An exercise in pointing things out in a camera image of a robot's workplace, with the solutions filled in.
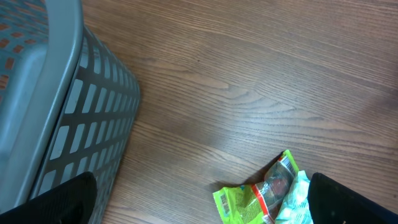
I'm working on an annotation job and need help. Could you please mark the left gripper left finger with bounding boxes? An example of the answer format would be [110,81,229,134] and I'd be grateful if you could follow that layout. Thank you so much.
[1,172,98,224]

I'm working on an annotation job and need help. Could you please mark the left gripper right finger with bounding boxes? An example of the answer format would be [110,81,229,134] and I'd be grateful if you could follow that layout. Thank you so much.
[308,172,397,224]

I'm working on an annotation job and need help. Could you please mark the green snack packet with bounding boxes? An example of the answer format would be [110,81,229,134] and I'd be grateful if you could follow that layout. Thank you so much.
[213,150,299,224]

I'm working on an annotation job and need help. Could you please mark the grey plastic mesh basket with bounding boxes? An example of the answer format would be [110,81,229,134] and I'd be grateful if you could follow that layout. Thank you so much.
[1,0,141,223]

